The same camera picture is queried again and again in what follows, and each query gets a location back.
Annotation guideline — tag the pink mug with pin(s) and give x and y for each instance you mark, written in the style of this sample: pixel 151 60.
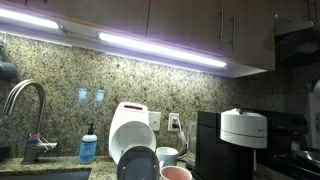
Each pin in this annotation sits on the pink mug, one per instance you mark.
pixel 175 174

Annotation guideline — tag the steel range hood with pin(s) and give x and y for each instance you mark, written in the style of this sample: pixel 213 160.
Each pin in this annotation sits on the steel range hood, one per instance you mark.
pixel 290 26

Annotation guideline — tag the curved steel faucet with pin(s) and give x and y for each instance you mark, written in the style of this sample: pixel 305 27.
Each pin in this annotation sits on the curved steel faucet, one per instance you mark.
pixel 40 100

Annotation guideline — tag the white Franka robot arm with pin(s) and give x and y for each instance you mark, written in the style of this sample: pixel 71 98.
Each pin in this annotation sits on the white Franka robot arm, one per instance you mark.
pixel 315 113

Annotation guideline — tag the blue soap pump bottle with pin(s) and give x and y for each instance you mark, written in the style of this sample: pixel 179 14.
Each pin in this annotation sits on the blue soap pump bottle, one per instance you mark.
pixel 87 148

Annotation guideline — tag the white wall outlet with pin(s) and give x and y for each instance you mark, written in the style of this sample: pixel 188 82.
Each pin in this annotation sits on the white wall outlet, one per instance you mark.
pixel 170 116

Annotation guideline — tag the pale blue mug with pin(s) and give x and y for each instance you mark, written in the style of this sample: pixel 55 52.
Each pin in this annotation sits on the pale blue mug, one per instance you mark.
pixel 167 156

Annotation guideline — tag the grey plate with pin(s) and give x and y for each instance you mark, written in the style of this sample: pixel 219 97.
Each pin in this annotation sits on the grey plate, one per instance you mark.
pixel 137 164

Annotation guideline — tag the wooden wall cabinet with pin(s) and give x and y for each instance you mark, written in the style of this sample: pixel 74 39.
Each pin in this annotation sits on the wooden wall cabinet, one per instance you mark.
pixel 185 20

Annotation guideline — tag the short cabinet light bar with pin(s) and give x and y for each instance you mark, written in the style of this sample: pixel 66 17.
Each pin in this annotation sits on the short cabinet light bar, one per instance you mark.
pixel 29 18

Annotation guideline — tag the kitchen sink basin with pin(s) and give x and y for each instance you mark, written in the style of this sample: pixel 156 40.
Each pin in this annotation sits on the kitchen sink basin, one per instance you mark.
pixel 46 175

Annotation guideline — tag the black and white coffee machine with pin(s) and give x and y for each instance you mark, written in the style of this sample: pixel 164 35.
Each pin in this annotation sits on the black and white coffee machine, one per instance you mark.
pixel 216 153

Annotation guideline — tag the white cutting board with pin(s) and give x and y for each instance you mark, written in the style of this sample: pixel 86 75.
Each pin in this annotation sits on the white cutting board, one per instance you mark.
pixel 127 113

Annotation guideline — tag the long cabinet light bar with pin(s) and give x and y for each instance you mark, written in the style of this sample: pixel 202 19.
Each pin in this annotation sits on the long cabinet light bar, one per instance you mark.
pixel 159 49

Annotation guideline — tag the dark grey hanging utensil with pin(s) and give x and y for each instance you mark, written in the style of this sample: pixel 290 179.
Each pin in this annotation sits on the dark grey hanging utensil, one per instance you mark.
pixel 7 70

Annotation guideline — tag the large white plate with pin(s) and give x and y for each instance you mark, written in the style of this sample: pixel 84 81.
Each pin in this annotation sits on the large white plate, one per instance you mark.
pixel 132 135

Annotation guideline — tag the white switch plate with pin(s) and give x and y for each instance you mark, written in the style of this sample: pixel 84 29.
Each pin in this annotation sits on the white switch plate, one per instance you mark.
pixel 154 120

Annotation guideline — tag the black power plug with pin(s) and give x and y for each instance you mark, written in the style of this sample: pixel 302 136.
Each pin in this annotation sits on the black power plug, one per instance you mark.
pixel 174 125

